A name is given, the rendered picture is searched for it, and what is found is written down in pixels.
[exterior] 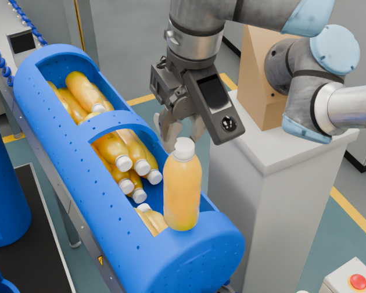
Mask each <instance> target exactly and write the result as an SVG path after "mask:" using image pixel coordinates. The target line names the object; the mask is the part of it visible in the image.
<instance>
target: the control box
mask: <svg viewBox="0 0 366 293"><path fill-rule="evenodd" d="M354 274H360V275H362V276H364V277H365V278H366V266H365V265H364V264H363V263H362V262H361V261H360V260H359V259H358V258H357V257H355V258H353V259H352V260H350V261H348V262H347V263H345V264H344V265H343V266H341V267H340V268H338V269H336V270H335V271H333V272H332V273H331V274H329V275H327V276H326V277H325V278H324V282H323V283H322V286H321V288H320V290H319V292H318V293H366V288H365V289H363V290H358V289H356V288H354V287H353V286H352V285H351V283H350V277H351V276H352V275H354Z"/></svg>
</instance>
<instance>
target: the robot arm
mask: <svg viewBox="0 0 366 293"><path fill-rule="evenodd" d="M334 3H335V0H171V2H170V13H169V20H168V29H164V38H165V39H166V41H167V57H166V56H162V57H161V60H160V61H159V62H156V63H152V64H151V71H150V84H149V89H150V90H151V91H152V93H153V94H154V96H155V98H156V99H157V100H158V102H159V104H160V105H164V104H165V105H166V106H165V107H164V109H163V110H162V111H161V112H160V114H158V113H155V115H154V117H153V119H154V123H155V125H156V128H157V130H158V132H159V134H160V139H161V143H162V146H163V148H164V150H165V151H166V152H167V153H171V152H173V151H174V150H175V144H176V142H177V135H178V133H179V132H180V131H181V130H182V127H183V125H182V123H181V122H180V120H184V118H186V117H189V118H190V120H191V122H192V124H193V125H192V127H191V129H192V134H191V136H190V139H191V140H192V141H193V142H194V144H195V143H197V142H198V141H199V139H200V138H201V136H202V135H203V134H204V132H205V131H206V129H207V130H208V132H209V134H210V136H211V139H212V140H213V143H214V144H215V145H221V144H224V143H226V142H228V141H230V140H233V139H235V138H238V137H240V136H241V135H243V134H244V133H245V131H246V129H245V127H244V125H243V123H242V121H241V118H240V117H239V115H238V113H237V111H236V109H235V106H234V104H233V102H232V100H231V98H230V96H229V94H228V92H227V89H226V87H225V85H224V83H223V81H222V79H221V77H220V75H219V73H218V71H217V69H216V67H215V65H214V61H215V59H216V55H217V52H218V51H219V49H220V45H221V40H222V37H223V32H224V27H225V21H226V20H229V21H233V22H238V23H242V24H247V25H250V26H255V27H259V28H264V29H267V30H271V31H276V32H279V33H280V34H283V35H284V34H291V35H297V36H301V37H302V38H299V39H298V38H287V39H284V40H281V41H279V42H277V43H276V44H274V45H273V46H272V47H271V48H270V49H269V50H268V52H267V54H266V56H265V60H264V73H265V77H266V79H267V81H268V83H269V84H270V86H272V88H273V89H274V90H276V91H277V92H278V93H280V94H282V95H287V96H288V98H287V101H286V106H285V111H284V113H283V120H282V129H283V131H284V132H286V133H288V134H290V135H294V136H296V137H299V138H302V139H305V140H309V141H312V142H317V143H320V144H330V143H331V140H332V139H333V137H332V136H338V135H342V134H344V133H345V132H346V131H347V130H348V129H350V128H366V85H364V86H358V87H349V88H347V87H346V86H345V85H344V82H345V77H346V74H349V73H350V72H351V71H352V70H354V69H355V68H356V66H357V65H358V62H359V60H360V47H359V45H358V42H357V40H355V38H354V35H353V34H352V33H351V32H350V31H349V30H348V29H346V28H344V27H342V26H339V25H335V24H331V25H327V26H326V24H327V22H328V20H329V17H330V15H331V12H332V9H333V5H334ZM163 57H165V58H164V59H163ZM164 63H166V64H165V65H162V64H164ZM152 83H153V84H152ZM179 119H180V120H179Z"/></svg>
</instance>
